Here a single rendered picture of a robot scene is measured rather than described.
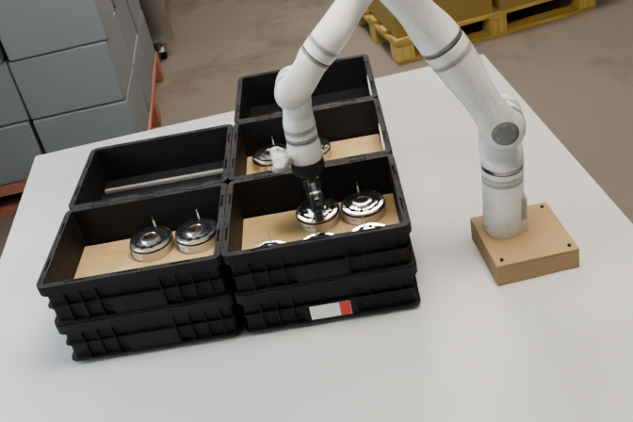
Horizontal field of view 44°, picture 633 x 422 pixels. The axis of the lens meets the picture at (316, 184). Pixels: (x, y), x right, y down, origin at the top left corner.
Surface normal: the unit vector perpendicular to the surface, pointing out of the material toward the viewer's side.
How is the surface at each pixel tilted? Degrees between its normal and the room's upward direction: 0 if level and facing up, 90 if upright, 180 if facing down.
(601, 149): 0
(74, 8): 90
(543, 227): 2
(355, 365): 0
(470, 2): 90
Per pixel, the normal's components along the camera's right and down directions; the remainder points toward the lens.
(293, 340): -0.18, -0.83
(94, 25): 0.17, 0.51
